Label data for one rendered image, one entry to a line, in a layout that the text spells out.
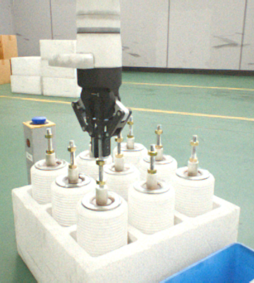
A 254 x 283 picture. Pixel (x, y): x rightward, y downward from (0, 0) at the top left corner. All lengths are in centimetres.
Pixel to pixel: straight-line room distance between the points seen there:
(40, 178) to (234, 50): 516
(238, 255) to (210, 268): 9
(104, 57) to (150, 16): 563
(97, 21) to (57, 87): 295
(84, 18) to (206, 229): 48
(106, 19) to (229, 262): 55
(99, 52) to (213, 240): 47
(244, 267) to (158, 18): 552
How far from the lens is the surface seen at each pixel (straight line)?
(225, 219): 79
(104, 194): 62
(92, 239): 63
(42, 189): 81
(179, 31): 598
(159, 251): 67
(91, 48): 54
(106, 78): 54
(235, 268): 83
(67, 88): 341
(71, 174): 72
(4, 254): 99
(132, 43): 628
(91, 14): 54
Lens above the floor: 54
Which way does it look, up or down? 16 degrees down
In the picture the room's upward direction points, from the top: straight up
